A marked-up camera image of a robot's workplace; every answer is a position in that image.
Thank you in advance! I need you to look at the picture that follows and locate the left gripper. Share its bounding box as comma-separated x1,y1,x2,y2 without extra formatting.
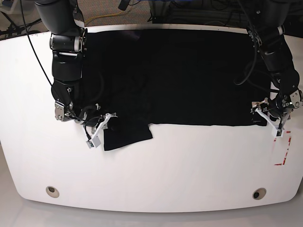
250,98,293,129

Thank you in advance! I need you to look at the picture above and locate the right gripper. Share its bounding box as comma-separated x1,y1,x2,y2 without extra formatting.
75,112,123,142

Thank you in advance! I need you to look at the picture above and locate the black graphic T-shirt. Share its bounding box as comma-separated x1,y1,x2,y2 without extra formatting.
87,29,270,151

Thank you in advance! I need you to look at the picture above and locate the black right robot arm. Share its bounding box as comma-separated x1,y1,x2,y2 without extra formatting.
34,0,106,140

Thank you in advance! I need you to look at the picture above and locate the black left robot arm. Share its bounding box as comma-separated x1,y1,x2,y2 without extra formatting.
248,0,303,136

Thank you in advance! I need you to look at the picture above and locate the red tape rectangle marking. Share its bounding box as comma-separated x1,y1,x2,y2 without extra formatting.
271,131,292,166

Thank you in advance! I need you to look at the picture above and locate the black tripod stand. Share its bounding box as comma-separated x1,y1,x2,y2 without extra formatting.
0,12,42,40

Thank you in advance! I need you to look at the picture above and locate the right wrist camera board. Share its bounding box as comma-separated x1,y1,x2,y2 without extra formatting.
86,137,101,148

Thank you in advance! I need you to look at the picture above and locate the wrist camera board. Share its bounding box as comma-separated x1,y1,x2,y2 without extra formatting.
272,128,285,138
86,137,101,148

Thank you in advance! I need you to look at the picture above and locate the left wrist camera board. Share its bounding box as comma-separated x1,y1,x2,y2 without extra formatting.
272,128,285,138

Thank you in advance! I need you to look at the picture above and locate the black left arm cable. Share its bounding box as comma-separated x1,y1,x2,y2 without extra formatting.
233,0,261,86

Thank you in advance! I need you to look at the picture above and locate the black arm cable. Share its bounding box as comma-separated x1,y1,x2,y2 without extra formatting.
18,0,55,87
233,0,261,86

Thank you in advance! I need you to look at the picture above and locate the right table cable grommet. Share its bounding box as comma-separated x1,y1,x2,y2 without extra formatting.
252,188,267,200

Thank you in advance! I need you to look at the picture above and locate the table cable grommet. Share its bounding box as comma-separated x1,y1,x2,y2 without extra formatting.
252,188,267,200
46,186,60,198

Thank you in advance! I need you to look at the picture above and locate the left table cable grommet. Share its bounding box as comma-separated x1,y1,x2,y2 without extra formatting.
46,186,60,198

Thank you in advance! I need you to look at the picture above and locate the yellow cable on floor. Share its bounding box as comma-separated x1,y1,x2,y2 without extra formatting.
84,9,124,26

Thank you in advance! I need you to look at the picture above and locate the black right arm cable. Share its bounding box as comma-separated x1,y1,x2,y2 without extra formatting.
18,0,55,87

